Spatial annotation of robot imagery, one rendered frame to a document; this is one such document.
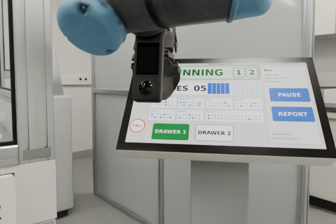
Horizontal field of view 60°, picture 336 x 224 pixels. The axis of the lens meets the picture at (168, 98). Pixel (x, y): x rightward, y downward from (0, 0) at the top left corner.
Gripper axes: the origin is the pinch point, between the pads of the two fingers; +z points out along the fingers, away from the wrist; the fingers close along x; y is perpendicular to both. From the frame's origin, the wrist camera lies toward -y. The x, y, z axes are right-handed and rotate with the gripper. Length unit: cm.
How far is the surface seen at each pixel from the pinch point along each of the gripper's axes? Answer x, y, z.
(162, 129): 2.1, 0.9, 14.9
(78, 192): 122, 48, 228
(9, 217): 32.8, -23.3, 12.1
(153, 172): 33, 43, 154
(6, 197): 33.1, -20.0, 9.0
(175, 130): -1.2, 0.8, 14.9
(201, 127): -7.8, 1.9, 14.9
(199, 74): -6.6, 19.5, 15.0
